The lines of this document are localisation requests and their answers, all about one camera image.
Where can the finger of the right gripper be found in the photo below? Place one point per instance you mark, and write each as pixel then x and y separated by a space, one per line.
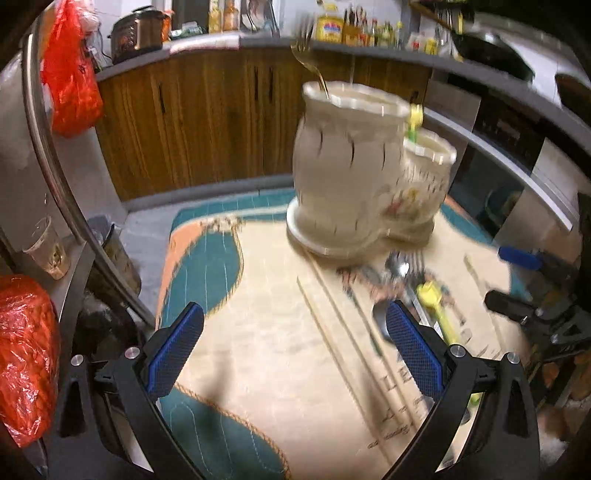
pixel 513 308
pixel 521 258

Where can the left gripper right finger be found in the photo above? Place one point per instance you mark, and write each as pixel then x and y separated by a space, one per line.
pixel 447 374

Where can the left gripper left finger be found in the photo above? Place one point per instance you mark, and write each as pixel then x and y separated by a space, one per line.
pixel 140 381

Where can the wooden chopstick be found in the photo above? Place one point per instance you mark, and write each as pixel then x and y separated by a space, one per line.
pixel 338 285
pixel 369 401

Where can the yellow tulip plastic utensil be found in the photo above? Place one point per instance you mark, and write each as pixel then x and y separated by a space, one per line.
pixel 431 297

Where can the steel fork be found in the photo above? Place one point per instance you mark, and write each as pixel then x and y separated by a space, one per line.
pixel 417 278

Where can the wooden kitchen cabinet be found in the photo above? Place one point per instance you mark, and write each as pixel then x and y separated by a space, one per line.
pixel 172 122

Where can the large steel spoon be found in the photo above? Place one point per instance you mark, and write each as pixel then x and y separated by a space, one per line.
pixel 389 317

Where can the red plastic bag lower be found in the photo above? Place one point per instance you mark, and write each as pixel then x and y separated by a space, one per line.
pixel 30 349

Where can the red plastic bag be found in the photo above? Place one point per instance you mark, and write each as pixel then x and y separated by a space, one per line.
pixel 68 72
pixel 30 349

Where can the printed horse table mat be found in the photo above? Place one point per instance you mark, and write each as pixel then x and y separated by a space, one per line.
pixel 291 378

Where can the plastic cup with liquid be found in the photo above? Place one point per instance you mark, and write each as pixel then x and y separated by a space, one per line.
pixel 47 249

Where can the cream floral ceramic utensil holder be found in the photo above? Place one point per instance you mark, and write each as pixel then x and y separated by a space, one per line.
pixel 358 178

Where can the yellow tulip utensil in holder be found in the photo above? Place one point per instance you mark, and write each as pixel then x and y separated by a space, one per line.
pixel 415 121

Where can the black wok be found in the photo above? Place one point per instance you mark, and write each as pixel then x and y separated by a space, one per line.
pixel 489 49

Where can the yellow cooking oil bottle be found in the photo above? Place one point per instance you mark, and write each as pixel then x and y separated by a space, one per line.
pixel 329 24

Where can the red plastic bag upper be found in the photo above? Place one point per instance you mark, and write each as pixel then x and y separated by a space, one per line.
pixel 68 72

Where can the gold fork in holder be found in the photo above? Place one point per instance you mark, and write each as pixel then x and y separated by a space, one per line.
pixel 301 49

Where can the electric pressure cooker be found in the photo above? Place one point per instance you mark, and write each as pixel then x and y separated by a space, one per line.
pixel 137 33

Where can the oven with steel handle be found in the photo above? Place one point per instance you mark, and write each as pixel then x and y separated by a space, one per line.
pixel 502 205

